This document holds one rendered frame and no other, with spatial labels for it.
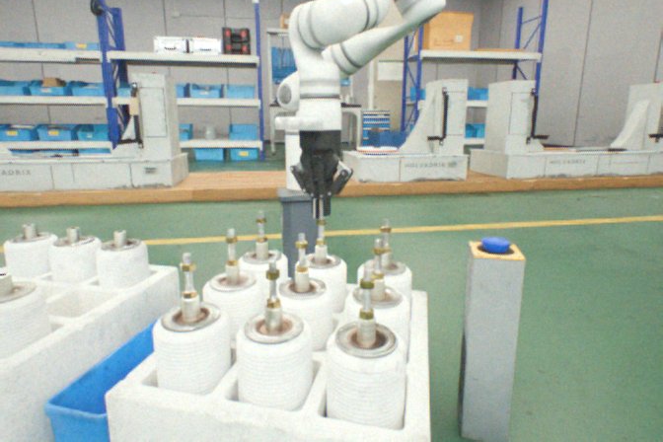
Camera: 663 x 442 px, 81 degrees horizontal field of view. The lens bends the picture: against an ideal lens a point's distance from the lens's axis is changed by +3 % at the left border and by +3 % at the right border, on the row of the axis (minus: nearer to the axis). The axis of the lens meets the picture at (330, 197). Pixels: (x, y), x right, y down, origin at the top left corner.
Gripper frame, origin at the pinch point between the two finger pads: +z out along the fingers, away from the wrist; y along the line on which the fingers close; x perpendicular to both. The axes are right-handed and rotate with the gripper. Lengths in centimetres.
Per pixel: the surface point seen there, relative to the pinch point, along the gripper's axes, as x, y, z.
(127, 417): 35.3, 4.0, 19.9
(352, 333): 18.1, -17.6, 10.1
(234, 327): 18.7, 3.3, 15.6
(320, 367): 16.2, -11.2, 18.4
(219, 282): 17.2, 8.0, 10.0
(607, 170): -313, -49, 25
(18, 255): 28, 60, 12
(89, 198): -53, 213, 32
